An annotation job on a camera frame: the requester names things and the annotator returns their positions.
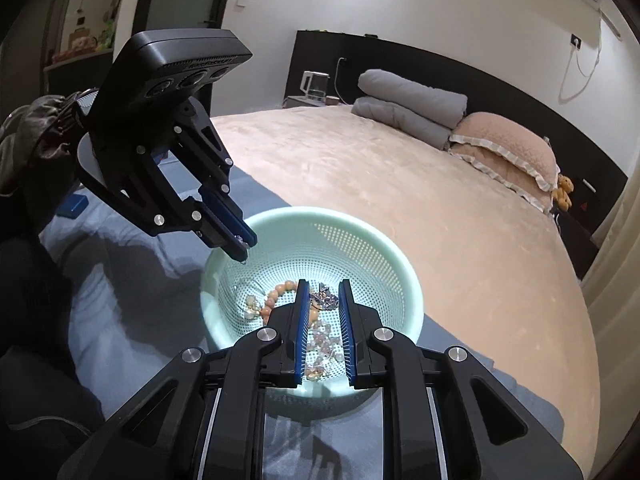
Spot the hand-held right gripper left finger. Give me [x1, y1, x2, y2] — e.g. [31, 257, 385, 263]
[57, 280, 313, 480]

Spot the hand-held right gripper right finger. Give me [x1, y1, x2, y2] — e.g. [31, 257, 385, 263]
[338, 280, 586, 480]

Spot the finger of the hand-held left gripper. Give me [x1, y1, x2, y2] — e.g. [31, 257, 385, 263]
[107, 150, 248, 261]
[172, 100, 258, 247]

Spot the orange bead bracelet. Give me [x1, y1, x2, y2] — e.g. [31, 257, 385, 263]
[260, 281, 321, 328]

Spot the green plastic basket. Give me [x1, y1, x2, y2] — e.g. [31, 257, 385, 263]
[200, 206, 426, 401]

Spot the person's left forearm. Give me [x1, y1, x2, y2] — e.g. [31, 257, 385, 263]
[0, 94, 96, 196]

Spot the blue cloth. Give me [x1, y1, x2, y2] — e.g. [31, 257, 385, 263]
[37, 152, 563, 480]

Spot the grey bedside table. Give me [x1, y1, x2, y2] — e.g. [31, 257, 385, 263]
[285, 94, 346, 110]

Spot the beige bed blanket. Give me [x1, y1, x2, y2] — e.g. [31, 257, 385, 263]
[210, 105, 608, 480]

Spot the grey folded quilt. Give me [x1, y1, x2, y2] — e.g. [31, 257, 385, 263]
[351, 97, 453, 151]
[357, 69, 468, 131]

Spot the pink ruffled pillow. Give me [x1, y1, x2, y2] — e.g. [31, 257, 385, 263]
[450, 147, 556, 213]
[447, 111, 560, 193]

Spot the black nightstand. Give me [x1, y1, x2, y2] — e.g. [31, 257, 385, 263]
[552, 207, 601, 281]

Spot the black headboard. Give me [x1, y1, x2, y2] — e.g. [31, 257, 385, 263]
[287, 30, 628, 196]

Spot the brown teddy bear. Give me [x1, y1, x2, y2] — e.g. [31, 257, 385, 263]
[550, 174, 575, 211]

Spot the beige curtain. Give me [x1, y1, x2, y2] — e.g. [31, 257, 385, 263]
[580, 175, 640, 411]

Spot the cluttered wall shelf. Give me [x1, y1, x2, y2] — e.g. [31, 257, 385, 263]
[42, 0, 126, 96]

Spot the white wall cable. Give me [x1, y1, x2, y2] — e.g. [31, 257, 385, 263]
[557, 7, 603, 103]

